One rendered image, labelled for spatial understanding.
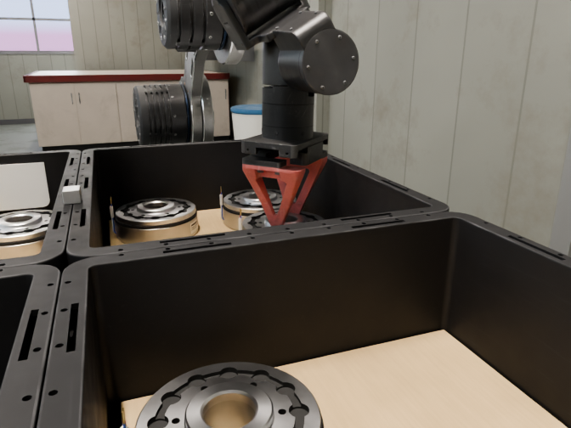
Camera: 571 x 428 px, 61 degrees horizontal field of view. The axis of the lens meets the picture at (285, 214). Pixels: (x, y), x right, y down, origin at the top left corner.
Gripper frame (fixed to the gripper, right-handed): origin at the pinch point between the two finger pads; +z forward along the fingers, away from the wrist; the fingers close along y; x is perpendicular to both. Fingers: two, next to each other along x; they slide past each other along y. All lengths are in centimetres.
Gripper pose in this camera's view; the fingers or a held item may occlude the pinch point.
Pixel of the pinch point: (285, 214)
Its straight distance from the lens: 56.8
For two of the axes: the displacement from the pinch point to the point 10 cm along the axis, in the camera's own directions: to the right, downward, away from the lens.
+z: -0.2, 9.5, 3.1
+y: 4.1, -2.7, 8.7
